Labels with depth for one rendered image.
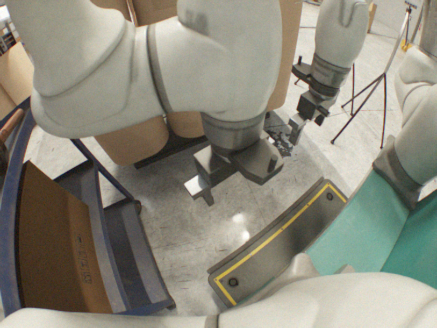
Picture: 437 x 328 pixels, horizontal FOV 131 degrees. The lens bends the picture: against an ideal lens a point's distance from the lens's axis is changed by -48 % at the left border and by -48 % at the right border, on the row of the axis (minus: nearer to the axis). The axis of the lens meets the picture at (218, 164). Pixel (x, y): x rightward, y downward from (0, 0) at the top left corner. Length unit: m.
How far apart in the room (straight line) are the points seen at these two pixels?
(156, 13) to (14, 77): 2.39
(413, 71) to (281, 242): 0.72
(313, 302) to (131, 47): 0.24
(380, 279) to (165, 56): 0.23
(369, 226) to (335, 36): 0.38
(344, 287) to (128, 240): 1.02
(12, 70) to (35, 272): 2.63
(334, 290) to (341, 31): 0.37
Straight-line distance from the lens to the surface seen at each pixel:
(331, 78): 0.43
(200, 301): 1.08
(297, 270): 0.33
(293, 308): 0.15
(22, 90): 2.95
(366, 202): 0.46
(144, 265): 1.02
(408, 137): 0.50
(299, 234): 0.80
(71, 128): 0.21
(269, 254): 0.75
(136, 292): 1.04
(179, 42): 0.16
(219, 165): 0.29
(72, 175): 0.93
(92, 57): 0.15
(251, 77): 0.18
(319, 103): 0.45
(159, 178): 1.29
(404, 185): 0.54
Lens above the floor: 1.06
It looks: 57 degrees down
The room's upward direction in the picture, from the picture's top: 6 degrees counter-clockwise
